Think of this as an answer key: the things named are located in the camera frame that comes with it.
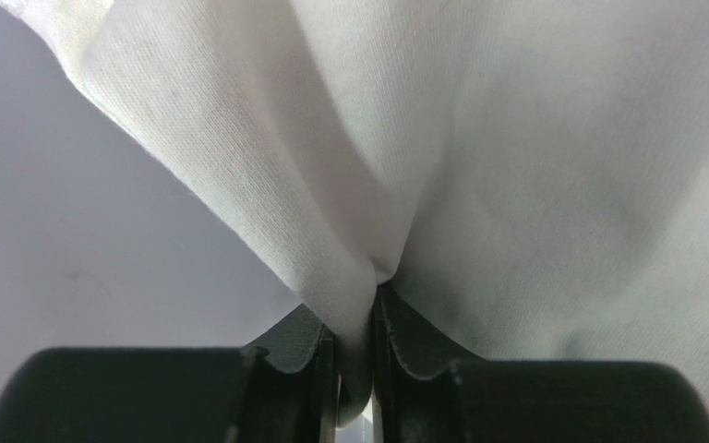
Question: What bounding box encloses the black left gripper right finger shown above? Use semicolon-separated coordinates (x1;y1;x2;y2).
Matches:
372;285;709;442

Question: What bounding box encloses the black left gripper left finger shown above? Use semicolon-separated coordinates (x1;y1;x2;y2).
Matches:
0;306;339;442

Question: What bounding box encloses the white Coca-Cola print t-shirt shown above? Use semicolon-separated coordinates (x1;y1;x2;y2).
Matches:
4;1;709;424

